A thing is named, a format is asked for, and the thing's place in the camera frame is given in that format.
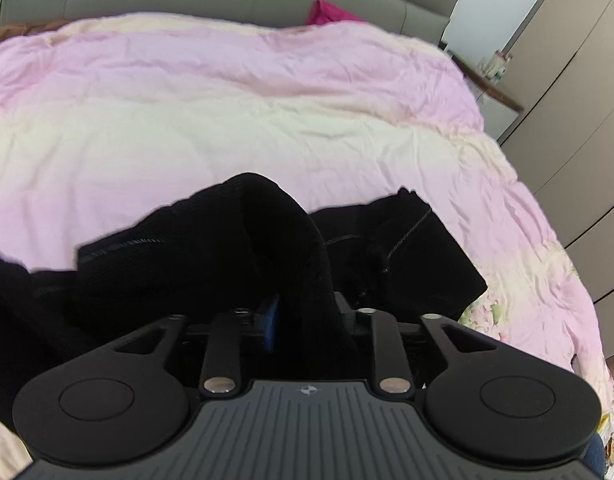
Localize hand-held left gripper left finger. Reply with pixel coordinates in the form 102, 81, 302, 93
107, 297, 280, 396

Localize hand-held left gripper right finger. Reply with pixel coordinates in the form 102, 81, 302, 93
337, 292, 502, 396

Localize black pants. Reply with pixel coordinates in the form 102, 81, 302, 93
0, 172, 488, 436

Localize pink floral blanket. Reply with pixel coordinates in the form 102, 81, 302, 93
0, 12, 614, 480

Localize person's leg in jeans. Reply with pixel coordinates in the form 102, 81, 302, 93
584, 435, 610, 479

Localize white nightstand with wooden top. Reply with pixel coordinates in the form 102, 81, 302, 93
447, 50, 525, 142

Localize beige wardrobe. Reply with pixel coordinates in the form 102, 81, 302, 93
499, 0, 614, 306

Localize magenta cloth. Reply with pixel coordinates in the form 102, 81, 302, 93
306, 0, 368, 26

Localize brown cloth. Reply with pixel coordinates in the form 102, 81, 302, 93
0, 19, 70, 43

